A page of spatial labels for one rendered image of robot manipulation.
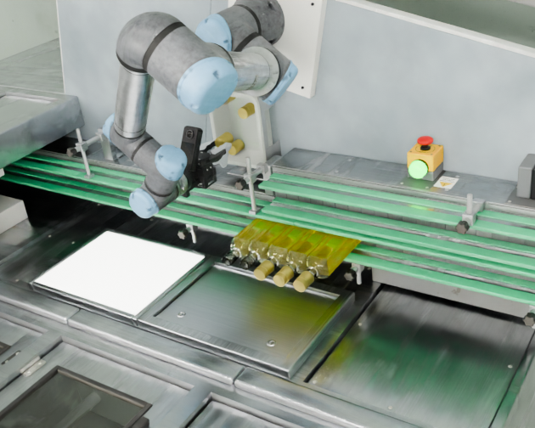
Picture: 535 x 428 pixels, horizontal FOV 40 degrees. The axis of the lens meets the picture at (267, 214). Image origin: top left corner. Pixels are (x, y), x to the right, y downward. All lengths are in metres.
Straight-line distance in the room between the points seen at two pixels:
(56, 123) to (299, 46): 0.97
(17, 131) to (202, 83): 1.19
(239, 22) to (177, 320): 0.77
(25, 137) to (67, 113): 0.19
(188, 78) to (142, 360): 0.79
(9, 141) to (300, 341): 1.17
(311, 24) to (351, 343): 0.81
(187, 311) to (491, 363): 0.77
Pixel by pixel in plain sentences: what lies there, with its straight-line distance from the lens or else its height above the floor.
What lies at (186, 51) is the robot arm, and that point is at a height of 1.36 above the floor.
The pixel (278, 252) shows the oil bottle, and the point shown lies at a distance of 1.84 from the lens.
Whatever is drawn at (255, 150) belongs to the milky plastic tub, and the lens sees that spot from 2.16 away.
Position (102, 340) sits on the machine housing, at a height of 1.40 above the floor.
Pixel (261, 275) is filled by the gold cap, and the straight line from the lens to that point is 1.81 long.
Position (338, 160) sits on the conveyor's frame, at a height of 0.79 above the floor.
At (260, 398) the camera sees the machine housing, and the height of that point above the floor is 1.40.
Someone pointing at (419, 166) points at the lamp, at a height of 0.85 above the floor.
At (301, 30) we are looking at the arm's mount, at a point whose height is 0.78.
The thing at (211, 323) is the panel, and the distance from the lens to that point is 1.89.
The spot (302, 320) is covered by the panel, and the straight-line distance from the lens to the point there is 1.85.
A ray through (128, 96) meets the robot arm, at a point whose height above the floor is 1.31.
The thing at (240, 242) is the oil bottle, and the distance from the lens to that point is 1.91.
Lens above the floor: 2.36
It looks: 45 degrees down
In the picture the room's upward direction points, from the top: 131 degrees counter-clockwise
